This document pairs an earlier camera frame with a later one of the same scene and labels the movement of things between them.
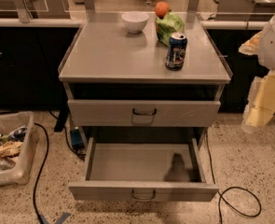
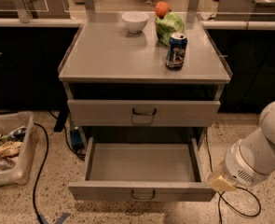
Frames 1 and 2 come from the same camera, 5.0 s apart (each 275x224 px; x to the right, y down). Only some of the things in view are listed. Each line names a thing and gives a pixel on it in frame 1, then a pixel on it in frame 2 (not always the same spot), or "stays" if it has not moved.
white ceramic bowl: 134,21 stays
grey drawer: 144,169 stays
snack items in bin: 4,148 stays
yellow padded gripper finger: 267,96 -> 220,183
